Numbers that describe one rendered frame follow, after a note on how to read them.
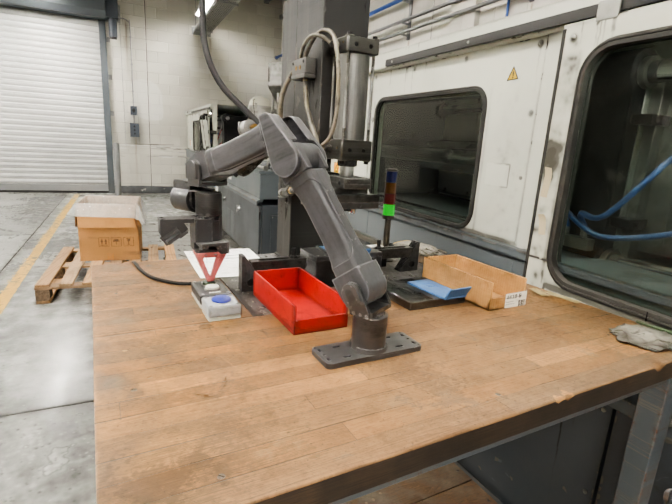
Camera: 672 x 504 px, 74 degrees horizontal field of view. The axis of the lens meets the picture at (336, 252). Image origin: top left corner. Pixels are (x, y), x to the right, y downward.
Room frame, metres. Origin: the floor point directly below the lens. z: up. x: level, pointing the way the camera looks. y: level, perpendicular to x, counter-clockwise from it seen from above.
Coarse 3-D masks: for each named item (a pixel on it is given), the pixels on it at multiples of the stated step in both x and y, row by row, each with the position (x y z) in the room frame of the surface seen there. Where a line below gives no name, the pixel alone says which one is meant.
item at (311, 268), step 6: (300, 252) 1.17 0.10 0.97; (378, 258) 1.18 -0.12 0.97; (312, 264) 1.11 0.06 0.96; (318, 264) 1.09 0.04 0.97; (324, 264) 1.10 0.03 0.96; (330, 264) 1.11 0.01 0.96; (306, 270) 1.14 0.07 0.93; (312, 270) 1.10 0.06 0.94; (318, 270) 1.09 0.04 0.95; (324, 270) 1.10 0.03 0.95; (330, 270) 1.11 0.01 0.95; (318, 276) 1.09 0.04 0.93; (324, 276) 1.10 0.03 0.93; (330, 276) 1.11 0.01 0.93; (324, 282) 1.10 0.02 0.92; (330, 282) 1.11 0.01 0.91
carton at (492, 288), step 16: (432, 256) 1.23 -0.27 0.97; (448, 256) 1.26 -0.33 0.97; (432, 272) 1.19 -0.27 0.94; (448, 272) 1.13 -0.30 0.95; (464, 272) 1.09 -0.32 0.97; (480, 272) 1.19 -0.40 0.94; (496, 272) 1.14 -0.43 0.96; (480, 288) 1.03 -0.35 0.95; (496, 288) 1.13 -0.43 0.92; (512, 288) 1.09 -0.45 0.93; (480, 304) 1.03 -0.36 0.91; (496, 304) 1.02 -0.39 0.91; (512, 304) 1.04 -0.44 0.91
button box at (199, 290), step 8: (136, 264) 1.18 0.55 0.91; (144, 272) 1.12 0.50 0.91; (160, 280) 1.07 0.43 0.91; (168, 280) 1.06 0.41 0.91; (216, 280) 1.02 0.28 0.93; (192, 288) 0.98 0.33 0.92; (200, 288) 0.96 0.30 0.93; (224, 288) 0.97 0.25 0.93; (200, 296) 0.91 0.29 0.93; (208, 296) 0.92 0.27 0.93; (200, 304) 0.92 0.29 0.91
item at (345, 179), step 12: (348, 168) 1.16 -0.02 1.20; (336, 180) 1.14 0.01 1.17; (348, 180) 1.11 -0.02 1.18; (360, 180) 1.13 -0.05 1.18; (336, 192) 1.13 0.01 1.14; (348, 192) 1.15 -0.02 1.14; (360, 192) 1.17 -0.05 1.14; (348, 204) 1.13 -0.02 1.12; (360, 204) 1.15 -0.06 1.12; (372, 204) 1.16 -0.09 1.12
